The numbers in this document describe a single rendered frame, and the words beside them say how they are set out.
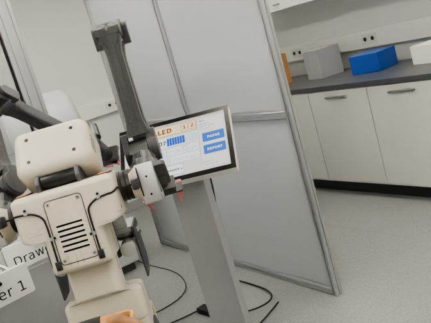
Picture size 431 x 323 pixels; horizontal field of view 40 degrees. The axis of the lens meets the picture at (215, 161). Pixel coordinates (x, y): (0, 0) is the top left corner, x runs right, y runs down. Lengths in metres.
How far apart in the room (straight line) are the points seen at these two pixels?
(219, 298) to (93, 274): 1.22
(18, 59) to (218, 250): 1.19
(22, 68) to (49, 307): 1.01
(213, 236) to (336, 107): 2.22
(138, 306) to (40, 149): 0.51
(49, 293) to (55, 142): 1.13
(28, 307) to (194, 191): 0.84
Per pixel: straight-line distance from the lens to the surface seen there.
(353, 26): 5.30
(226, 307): 2.82
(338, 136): 4.72
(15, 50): 2.58
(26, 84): 2.58
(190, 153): 2.54
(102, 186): 1.55
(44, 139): 1.65
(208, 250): 2.71
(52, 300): 2.66
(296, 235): 3.36
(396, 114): 4.28
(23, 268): 2.22
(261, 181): 3.41
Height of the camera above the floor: 1.50
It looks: 12 degrees down
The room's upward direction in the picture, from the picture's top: 16 degrees counter-clockwise
